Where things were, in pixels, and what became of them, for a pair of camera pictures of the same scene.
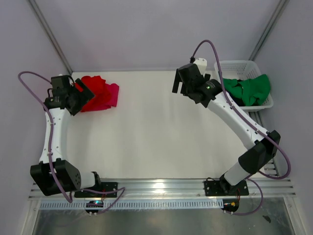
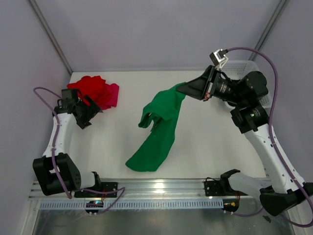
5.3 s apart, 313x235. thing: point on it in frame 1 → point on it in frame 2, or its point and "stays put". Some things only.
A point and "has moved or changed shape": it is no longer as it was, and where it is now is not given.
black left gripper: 86,96 → 92,109
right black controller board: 230,204 stays put
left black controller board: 94,204 stays put
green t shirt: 254,91 has moved or changed shape
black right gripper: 177,80 → 203,86
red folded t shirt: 98,87 stays put
